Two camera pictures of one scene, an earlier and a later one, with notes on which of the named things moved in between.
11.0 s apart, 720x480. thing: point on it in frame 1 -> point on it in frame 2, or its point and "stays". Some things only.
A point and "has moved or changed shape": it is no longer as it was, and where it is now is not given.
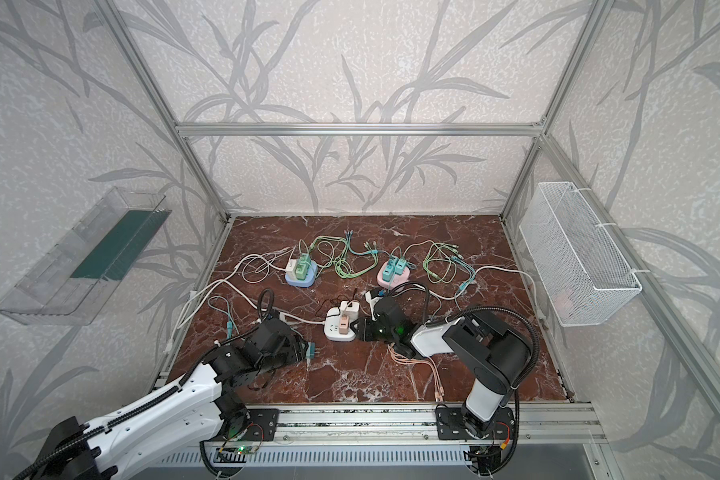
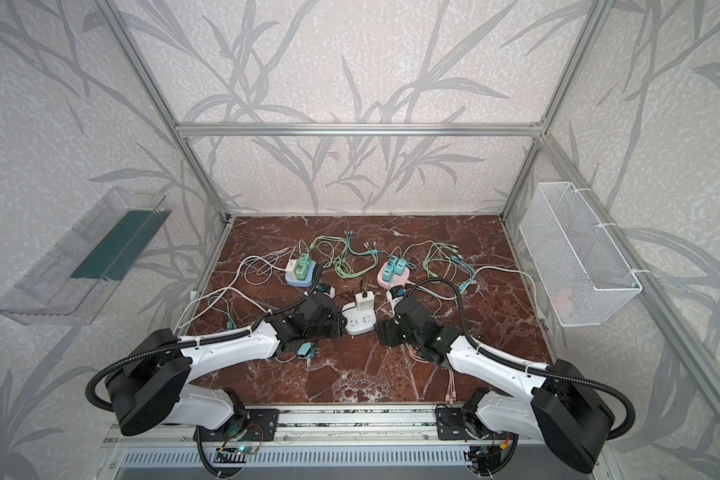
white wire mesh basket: x=582 y=275 stays
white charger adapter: x=351 y=311 -> x=365 y=303
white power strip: x=332 y=326 has moved or changed shape
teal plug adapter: x=310 y=352 stays
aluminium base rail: x=538 y=425 stays
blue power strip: x=310 y=276 stays
